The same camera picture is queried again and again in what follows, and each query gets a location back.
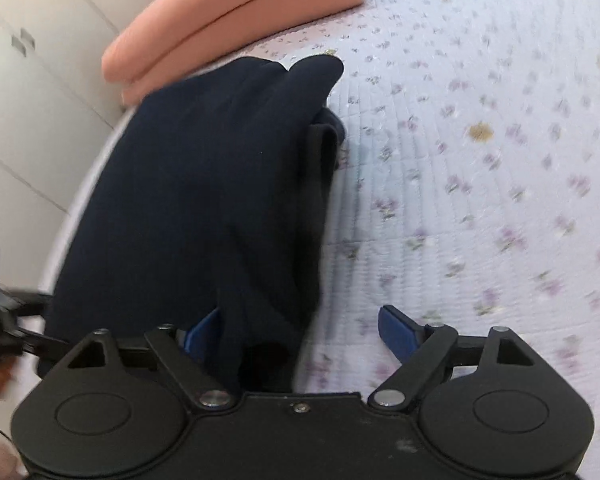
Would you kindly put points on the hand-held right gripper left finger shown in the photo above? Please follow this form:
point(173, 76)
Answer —
point(205, 336)

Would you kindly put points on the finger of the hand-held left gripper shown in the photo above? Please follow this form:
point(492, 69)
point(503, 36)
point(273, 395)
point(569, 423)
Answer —
point(35, 342)

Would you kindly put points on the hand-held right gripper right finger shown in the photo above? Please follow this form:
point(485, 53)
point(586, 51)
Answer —
point(397, 332)

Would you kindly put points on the navy striped hoodie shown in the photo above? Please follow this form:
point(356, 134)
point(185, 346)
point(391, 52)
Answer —
point(190, 200)

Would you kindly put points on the floral quilted bed cover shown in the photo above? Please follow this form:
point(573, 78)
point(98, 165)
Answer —
point(455, 170)

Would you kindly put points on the white wardrobe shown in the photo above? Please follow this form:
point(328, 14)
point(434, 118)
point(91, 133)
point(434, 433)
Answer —
point(35, 90)

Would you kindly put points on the folded orange blanket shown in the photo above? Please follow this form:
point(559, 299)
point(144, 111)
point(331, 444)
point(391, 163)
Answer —
point(220, 25)

